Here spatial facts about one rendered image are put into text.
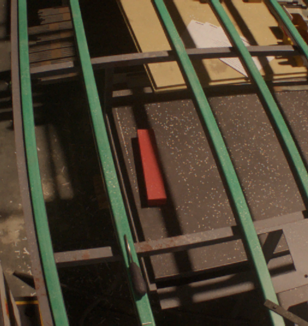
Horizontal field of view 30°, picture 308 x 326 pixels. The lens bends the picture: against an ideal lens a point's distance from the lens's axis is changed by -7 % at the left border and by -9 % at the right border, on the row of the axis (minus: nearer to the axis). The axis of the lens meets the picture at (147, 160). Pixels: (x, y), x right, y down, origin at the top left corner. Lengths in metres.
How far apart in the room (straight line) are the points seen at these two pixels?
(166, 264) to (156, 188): 0.27
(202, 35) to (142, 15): 0.29
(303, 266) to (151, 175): 0.68
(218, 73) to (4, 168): 1.13
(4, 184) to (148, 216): 1.03
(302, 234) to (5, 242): 1.42
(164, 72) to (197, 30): 0.33
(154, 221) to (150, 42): 0.85
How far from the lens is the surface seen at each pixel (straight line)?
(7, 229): 2.68
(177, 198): 2.04
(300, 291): 1.93
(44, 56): 2.94
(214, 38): 2.58
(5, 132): 3.04
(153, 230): 1.96
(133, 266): 1.54
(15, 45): 2.20
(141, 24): 2.61
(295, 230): 1.72
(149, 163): 2.06
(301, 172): 1.84
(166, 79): 2.34
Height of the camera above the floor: 2.23
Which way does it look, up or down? 51 degrees down
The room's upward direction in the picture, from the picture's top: 5 degrees clockwise
